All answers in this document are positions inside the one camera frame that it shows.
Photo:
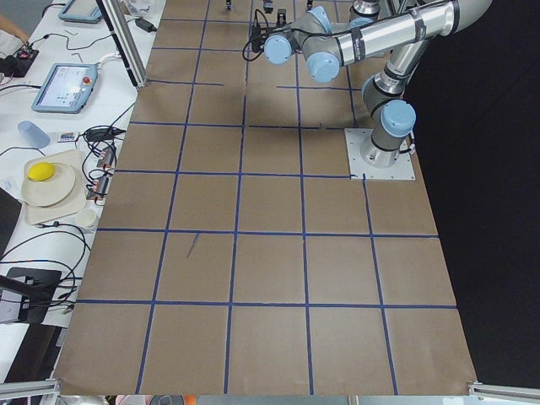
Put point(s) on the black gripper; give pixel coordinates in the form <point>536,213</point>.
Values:
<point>281,17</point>

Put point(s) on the black power adapter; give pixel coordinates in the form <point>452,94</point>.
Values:
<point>145,25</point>

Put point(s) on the blue teach pendant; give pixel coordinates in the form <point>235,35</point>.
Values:
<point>81,11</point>
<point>67,88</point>

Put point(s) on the small remote control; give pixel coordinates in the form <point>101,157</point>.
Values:
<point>67,137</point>

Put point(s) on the black electronics box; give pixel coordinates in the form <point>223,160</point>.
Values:
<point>18,64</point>

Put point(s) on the light blue cup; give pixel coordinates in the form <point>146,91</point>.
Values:
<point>33,135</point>

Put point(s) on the white paper cup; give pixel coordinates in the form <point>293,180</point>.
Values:
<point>87,219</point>

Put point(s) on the beige tray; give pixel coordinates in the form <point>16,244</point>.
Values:
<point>74,202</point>

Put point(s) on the yellow lemon toy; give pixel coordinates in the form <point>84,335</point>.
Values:
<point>41,171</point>

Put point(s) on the beige plate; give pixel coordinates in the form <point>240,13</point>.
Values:
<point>46,193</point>

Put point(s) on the aluminium frame post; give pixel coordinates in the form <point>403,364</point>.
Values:
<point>117,25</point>

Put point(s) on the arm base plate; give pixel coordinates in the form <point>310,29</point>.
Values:
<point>367,162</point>

